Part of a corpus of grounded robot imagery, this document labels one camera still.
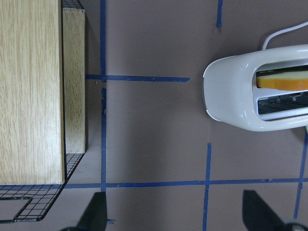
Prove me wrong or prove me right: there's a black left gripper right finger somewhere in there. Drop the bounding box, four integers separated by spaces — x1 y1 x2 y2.
242 190 308 231

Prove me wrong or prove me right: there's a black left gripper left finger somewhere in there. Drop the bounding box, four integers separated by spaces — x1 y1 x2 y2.
62 192 107 231

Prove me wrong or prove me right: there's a white toaster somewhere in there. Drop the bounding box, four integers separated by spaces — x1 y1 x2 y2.
203 45 308 131

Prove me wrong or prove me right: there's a bread slice in toaster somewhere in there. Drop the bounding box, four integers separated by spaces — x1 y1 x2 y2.
256 71 308 91

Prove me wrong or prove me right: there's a wooden box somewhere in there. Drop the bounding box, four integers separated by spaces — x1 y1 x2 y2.
0 0 87 185

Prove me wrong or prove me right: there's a black wire basket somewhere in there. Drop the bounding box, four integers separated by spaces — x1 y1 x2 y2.
0 0 86 222

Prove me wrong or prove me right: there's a white toaster power cord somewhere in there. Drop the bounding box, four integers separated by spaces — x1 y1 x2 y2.
261 21 308 51

